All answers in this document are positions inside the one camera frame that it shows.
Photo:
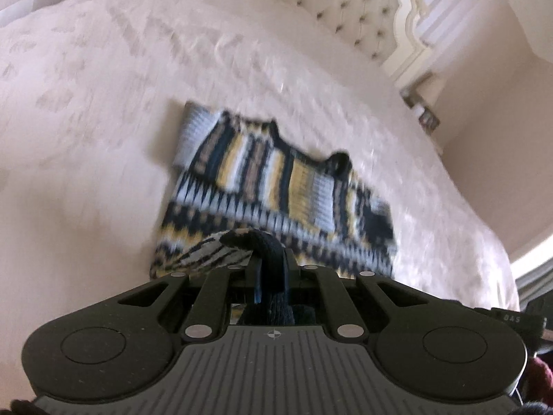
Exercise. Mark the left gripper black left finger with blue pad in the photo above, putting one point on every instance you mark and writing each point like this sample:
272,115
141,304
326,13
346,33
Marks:
208,315

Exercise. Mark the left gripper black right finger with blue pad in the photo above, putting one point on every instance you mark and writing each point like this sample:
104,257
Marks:
321,289

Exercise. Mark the navy yellow patterned knit sweater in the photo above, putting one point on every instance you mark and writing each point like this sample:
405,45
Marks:
245,193

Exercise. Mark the white right nightstand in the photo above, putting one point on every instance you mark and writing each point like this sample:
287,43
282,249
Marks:
425,92

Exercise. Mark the cream floral bedspread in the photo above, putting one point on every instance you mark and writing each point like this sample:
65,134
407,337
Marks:
92,98

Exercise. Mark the cream tufted headboard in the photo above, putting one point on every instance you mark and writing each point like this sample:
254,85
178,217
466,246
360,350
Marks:
382,30

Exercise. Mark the picture frame on right nightstand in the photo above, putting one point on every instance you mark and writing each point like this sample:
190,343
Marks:
428,121

